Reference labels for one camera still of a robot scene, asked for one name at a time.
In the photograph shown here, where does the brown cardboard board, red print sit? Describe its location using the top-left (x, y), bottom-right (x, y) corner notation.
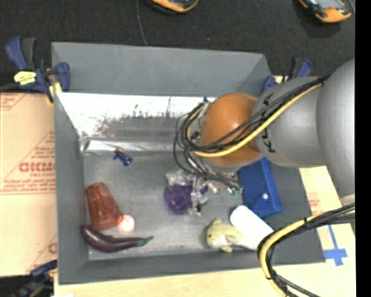
top-left (0, 91), bottom-right (344, 278)

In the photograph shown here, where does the purple toy eggplant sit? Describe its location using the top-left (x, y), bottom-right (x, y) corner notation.
top-left (80, 224), bottom-right (155, 254)

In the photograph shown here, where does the red translucent cup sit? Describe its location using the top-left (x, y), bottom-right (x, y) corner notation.
top-left (85, 182), bottom-right (124, 231)

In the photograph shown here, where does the white plastic bottle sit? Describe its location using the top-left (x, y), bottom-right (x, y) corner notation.
top-left (229, 205), bottom-right (275, 251)

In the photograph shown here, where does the purple translucent cup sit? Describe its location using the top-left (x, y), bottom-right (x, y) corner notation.
top-left (163, 180), bottom-right (195, 215)

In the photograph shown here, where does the blue box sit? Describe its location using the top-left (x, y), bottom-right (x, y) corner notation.
top-left (237, 157), bottom-right (283, 220)

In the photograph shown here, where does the yellow-green toy fish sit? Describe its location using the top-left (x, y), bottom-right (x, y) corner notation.
top-left (206, 217), bottom-right (245, 254)

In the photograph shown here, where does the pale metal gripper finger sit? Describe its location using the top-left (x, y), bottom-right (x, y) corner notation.
top-left (165, 168), bottom-right (194, 186)
top-left (187, 192), bottom-right (210, 217)

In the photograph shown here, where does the small blue toy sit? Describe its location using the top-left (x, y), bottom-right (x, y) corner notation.
top-left (112, 148), bottom-right (133, 167)

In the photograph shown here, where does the grey metal bin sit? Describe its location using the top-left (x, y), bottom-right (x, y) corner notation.
top-left (51, 41), bottom-right (325, 285)

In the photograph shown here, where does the pink and white ball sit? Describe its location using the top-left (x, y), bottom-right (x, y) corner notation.
top-left (117, 214), bottom-right (136, 233)

